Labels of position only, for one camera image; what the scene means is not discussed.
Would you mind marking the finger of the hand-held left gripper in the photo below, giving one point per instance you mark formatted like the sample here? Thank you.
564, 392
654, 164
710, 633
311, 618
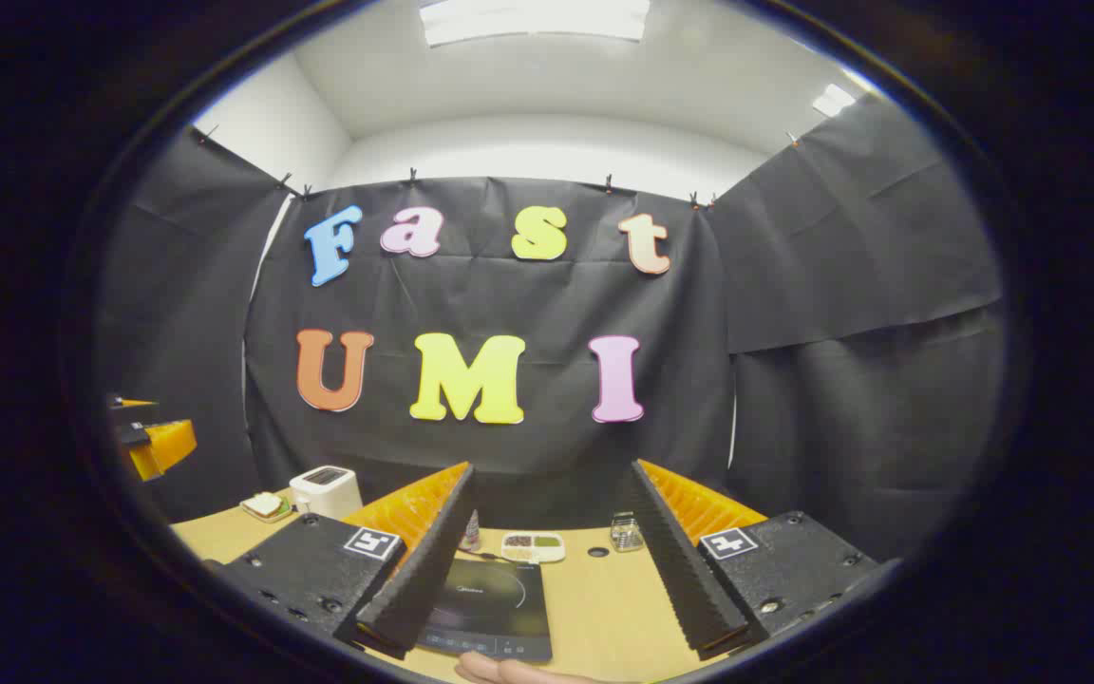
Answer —
167, 446
134, 404

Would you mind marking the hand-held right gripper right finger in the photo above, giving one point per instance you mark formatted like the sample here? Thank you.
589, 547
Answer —
685, 570

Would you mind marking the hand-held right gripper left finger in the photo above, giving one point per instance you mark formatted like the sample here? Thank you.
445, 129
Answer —
428, 570

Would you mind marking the black induction cooktop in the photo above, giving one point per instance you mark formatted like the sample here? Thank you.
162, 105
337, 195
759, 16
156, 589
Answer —
499, 608

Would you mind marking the small shaker bottle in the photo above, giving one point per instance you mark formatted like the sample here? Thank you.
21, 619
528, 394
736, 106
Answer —
472, 537

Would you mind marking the white compartment seasoning tray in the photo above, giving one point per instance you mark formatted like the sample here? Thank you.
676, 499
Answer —
533, 547

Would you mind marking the sandwich with lettuce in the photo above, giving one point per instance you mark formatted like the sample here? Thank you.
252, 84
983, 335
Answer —
267, 503

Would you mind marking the small square glass plate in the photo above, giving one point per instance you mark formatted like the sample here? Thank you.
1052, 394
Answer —
273, 518

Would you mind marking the white toaster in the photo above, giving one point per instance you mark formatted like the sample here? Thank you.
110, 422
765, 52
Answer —
324, 494

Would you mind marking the black backdrop cloth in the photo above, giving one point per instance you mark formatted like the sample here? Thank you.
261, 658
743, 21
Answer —
794, 285

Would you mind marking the small ceiling light panel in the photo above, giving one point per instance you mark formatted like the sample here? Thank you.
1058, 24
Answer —
834, 100

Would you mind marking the large ceiling light panel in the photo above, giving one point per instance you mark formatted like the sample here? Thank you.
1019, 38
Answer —
533, 19

